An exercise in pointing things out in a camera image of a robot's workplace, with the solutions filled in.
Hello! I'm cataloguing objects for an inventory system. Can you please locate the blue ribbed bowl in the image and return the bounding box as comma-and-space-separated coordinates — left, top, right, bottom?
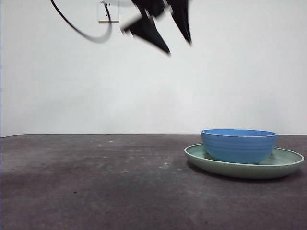
200, 129, 279, 165

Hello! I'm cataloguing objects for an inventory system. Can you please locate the green round plate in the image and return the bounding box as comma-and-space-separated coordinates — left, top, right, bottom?
184, 143, 305, 180

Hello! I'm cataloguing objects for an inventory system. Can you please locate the white wall socket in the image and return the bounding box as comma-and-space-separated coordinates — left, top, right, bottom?
98, 1, 120, 24

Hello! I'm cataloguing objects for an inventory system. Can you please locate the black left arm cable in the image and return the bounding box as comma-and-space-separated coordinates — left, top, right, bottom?
49, 0, 113, 44

